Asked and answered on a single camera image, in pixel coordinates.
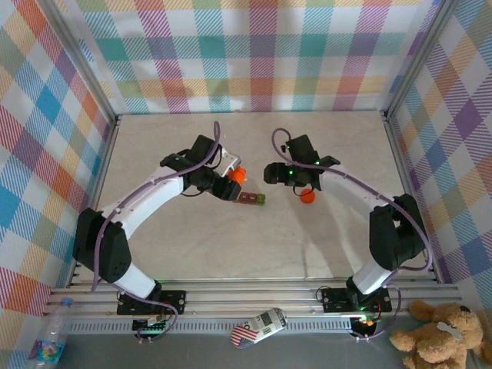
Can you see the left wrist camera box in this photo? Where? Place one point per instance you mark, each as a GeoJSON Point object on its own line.
{"type": "Point", "coordinates": [229, 159]}

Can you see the brown teddy bear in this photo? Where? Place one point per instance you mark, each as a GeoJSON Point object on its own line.
{"type": "Point", "coordinates": [438, 338]}

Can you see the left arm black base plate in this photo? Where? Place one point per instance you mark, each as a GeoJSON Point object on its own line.
{"type": "Point", "coordinates": [173, 301]}

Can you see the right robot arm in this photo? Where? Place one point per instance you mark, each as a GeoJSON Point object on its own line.
{"type": "Point", "coordinates": [388, 238]}

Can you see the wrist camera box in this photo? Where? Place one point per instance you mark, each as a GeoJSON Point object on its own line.
{"type": "Point", "coordinates": [229, 159]}
{"type": "Point", "coordinates": [284, 147]}

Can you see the red and green pill organizer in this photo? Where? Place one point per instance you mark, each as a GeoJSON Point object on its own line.
{"type": "Point", "coordinates": [251, 199]}

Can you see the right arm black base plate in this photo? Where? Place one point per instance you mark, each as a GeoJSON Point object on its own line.
{"type": "Point", "coordinates": [334, 301]}

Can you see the flag print drink can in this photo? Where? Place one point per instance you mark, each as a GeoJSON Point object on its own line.
{"type": "Point", "coordinates": [261, 324]}

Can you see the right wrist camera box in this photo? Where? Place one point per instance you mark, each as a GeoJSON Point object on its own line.
{"type": "Point", "coordinates": [284, 147]}

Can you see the aluminium corner post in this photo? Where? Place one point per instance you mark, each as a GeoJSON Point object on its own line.
{"type": "Point", "coordinates": [418, 57]}
{"type": "Point", "coordinates": [84, 65]}

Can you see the aluminium side rail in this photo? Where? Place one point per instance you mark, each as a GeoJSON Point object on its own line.
{"type": "Point", "coordinates": [100, 173]}
{"type": "Point", "coordinates": [405, 173]}

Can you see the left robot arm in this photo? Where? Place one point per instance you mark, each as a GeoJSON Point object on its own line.
{"type": "Point", "coordinates": [104, 246]}

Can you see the aluminium frame rail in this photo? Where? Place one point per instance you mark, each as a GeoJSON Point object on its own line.
{"type": "Point", "coordinates": [250, 298]}

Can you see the clear plastic water bottle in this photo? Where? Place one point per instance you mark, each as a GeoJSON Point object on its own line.
{"type": "Point", "coordinates": [54, 330]}

